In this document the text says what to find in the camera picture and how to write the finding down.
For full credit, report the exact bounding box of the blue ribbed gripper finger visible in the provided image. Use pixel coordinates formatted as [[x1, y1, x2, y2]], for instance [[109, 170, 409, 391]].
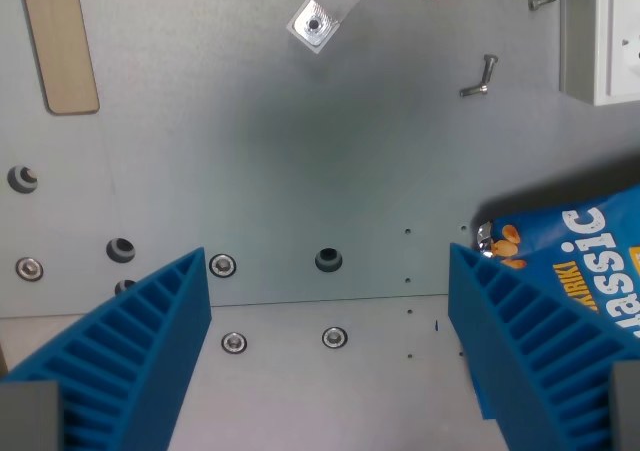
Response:
[[0, 246, 213, 451], [447, 242, 640, 451]]

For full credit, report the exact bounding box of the countersunk steel screw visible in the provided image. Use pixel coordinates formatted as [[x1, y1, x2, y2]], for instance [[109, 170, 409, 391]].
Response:
[[321, 325, 350, 350], [15, 256, 45, 283], [220, 331, 249, 356], [208, 252, 238, 278]]

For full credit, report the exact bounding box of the blue snack bag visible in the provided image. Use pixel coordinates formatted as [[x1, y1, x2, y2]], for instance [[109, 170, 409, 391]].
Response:
[[473, 183, 640, 341]]

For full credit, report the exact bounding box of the light wooden slat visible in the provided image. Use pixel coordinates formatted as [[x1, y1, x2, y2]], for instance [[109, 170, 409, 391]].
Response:
[[17, 0, 101, 116]]

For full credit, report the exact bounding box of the white power socket box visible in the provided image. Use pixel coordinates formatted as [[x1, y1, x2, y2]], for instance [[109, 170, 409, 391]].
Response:
[[558, 0, 640, 107]]

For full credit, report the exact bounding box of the aluminium bracket with holes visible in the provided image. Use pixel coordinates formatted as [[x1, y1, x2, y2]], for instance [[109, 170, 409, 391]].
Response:
[[286, 0, 383, 55]]

